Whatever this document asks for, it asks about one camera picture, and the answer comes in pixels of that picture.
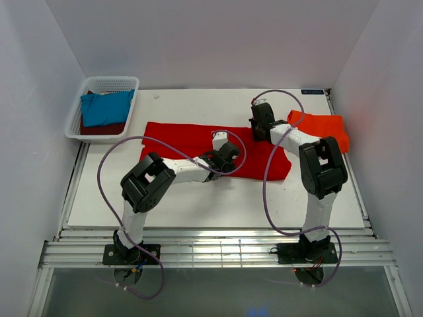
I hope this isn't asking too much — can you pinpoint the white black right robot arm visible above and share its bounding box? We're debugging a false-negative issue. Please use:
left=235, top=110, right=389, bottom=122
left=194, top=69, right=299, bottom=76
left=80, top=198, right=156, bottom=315
left=250, top=102, right=348, bottom=264

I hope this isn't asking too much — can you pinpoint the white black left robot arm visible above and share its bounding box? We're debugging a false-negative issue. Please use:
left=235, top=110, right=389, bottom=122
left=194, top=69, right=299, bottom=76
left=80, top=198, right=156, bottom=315
left=113, top=141, right=241, bottom=264

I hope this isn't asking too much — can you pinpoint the small dark label sticker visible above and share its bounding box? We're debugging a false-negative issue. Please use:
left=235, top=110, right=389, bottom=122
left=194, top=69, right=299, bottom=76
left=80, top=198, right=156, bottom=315
left=301, top=89, right=324, bottom=95

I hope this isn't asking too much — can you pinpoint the orange folded t shirt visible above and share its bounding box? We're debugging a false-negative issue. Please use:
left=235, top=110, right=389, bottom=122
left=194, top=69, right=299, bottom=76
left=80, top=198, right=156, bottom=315
left=296, top=113, right=350, bottom=153

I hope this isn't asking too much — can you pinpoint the dark red folded t shirt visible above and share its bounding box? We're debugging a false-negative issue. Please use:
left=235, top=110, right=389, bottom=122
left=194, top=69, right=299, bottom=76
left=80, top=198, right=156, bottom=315
left=80, top=91, right=126, bottom=135

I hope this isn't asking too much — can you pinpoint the blue folded t shirt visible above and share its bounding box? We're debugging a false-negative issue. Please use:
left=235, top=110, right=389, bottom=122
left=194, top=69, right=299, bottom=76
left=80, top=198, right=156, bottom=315
left=80, top=89, right=135, bottom=127

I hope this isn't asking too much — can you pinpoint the white plastic basket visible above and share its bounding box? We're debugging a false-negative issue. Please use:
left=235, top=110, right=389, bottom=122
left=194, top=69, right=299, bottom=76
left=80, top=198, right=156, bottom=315
left=65, top=76, right=139, bottom=144

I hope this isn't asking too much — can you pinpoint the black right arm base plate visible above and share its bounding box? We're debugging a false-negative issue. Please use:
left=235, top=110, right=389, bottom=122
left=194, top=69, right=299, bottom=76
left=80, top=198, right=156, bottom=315
left=272, top=242, right=338, bottom=264

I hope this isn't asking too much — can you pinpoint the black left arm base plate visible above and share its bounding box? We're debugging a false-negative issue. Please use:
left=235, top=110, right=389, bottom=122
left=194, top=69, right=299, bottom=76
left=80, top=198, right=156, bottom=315
left=102, top=244, right=157, bottom=266

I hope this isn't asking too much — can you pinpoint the aluminium frame rail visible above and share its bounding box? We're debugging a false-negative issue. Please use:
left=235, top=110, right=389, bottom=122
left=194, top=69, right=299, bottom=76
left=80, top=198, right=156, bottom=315
left=30, top=225, right=412, bottom=316

